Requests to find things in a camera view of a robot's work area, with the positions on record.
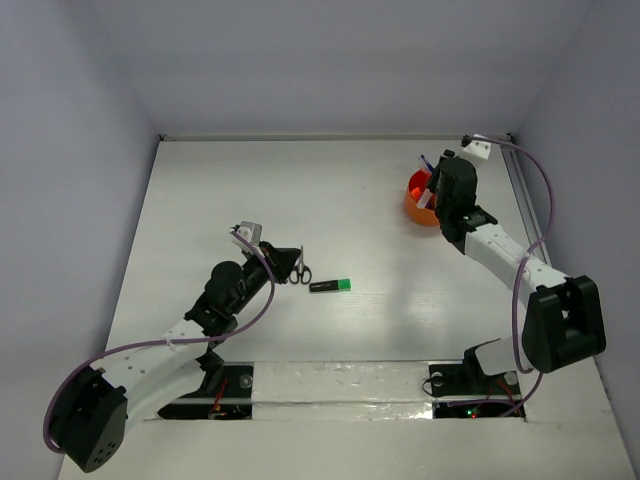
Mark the blue gel pen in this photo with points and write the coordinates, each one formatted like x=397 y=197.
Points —
x=426 y=165

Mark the aluminium side rail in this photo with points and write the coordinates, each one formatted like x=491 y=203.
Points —
x=538 y=243

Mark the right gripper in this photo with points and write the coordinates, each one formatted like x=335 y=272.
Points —
x=435 y=177

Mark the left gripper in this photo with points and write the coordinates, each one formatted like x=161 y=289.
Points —
x=270 y=256

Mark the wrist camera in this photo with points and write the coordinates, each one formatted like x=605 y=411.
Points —
x=246 y=233
x=475 y=149

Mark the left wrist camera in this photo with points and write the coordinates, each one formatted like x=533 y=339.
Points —
x=246 y=233

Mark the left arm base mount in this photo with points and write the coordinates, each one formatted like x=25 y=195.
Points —
x=223 y=395

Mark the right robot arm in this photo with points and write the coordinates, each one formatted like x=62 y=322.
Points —
x=556 y=319

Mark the orange round organizer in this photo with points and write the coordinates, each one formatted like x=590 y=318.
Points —
x=420 y=214

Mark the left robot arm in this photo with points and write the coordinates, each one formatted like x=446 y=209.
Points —
x=105 y=397

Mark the green cap highlighter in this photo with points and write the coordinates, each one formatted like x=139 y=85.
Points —
x=330 y=286

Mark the black handled scissors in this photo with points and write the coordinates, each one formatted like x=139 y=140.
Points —
x=301 y=273

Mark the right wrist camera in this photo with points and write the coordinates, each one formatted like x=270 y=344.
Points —
x=475 y=149

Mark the yellow cap translucent highlighter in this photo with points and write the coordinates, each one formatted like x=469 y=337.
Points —
x=426 y=200

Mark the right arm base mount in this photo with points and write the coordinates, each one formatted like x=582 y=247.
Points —
x=461 y=390

